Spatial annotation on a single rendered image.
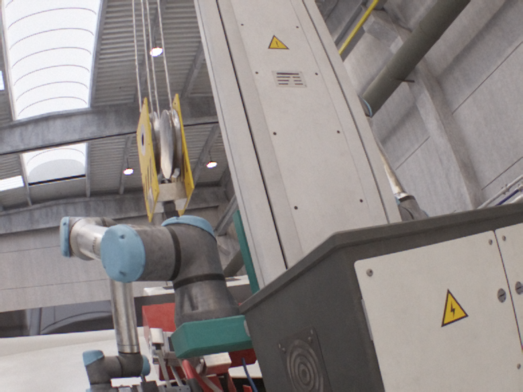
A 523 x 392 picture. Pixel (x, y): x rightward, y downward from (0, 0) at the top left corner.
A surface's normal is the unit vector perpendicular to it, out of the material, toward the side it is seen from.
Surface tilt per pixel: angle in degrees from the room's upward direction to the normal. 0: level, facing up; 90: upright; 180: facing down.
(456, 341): 90
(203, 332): 90
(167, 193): 90
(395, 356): 90
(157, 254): 110
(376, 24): 137
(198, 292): 73
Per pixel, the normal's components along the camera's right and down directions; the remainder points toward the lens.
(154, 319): 0.21, -0.67
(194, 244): 0.59, -0.40
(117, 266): -0.70, -0.01
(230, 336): 0.37, -0.39
